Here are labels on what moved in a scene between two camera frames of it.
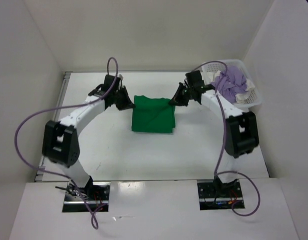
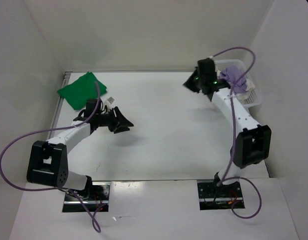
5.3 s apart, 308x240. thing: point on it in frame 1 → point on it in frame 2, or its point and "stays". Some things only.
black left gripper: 127,103 → 120,123
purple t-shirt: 232,84 stays
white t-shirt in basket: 240,96 stays
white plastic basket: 254,98 stays
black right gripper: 177,100 → 188,83
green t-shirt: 153,115 → 77,93
